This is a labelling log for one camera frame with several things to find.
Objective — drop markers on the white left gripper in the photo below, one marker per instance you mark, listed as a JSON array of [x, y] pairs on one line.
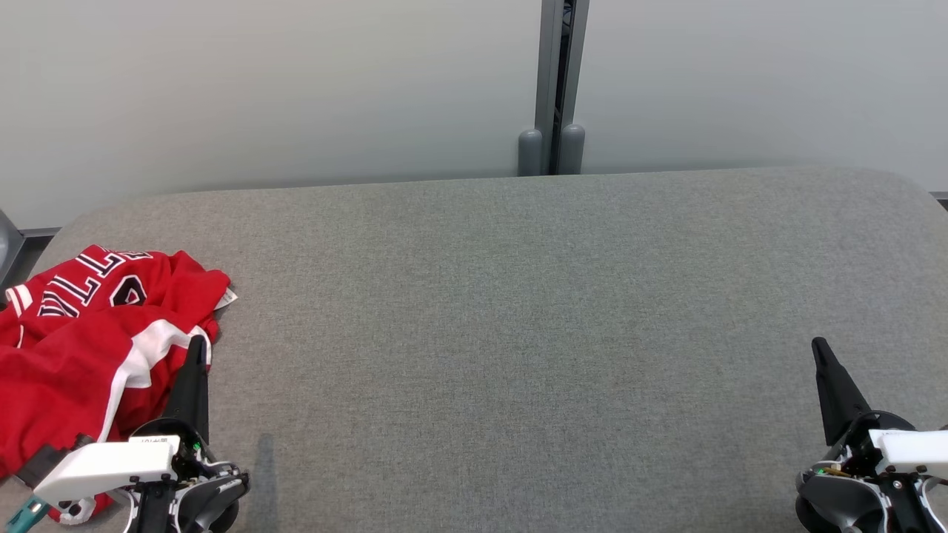
[[111, 463]]

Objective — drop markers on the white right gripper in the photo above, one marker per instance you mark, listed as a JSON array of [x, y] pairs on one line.
[[911, 448]]

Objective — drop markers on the red shorts with white stripe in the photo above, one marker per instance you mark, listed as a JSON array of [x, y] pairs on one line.
[[59, 385]]

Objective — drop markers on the red Bulls basketball jersey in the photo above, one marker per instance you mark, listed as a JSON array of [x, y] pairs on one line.
[[104, 285]]

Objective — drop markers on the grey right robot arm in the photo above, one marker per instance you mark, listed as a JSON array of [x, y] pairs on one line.
[[837, 500]]

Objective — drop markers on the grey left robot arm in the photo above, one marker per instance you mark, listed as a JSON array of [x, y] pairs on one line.
[[215, 496]]

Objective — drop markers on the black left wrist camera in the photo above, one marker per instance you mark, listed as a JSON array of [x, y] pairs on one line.
[[41, 460]]

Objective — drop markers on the grey partition end post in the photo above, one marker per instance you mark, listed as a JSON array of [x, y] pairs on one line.
[[7, 248]]

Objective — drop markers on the grey cylindrical post foot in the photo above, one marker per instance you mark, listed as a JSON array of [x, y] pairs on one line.
[[572, 148], [530, 152]]

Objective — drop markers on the grey metal partition post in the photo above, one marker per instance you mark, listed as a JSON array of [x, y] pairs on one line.
[[548, 66]]

